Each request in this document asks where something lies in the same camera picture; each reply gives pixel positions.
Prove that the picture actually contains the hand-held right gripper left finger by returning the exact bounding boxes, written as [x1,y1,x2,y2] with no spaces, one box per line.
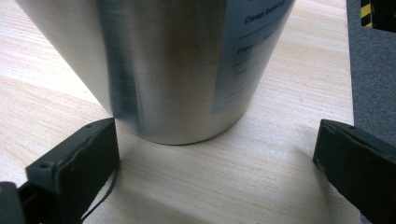
[25,117,120,224]

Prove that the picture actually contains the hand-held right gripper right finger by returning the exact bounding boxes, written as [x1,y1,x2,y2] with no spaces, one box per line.
[312,119,396,224]

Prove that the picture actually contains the yellow black hazard tape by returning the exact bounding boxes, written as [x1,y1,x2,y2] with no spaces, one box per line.
[360,0,374,28]

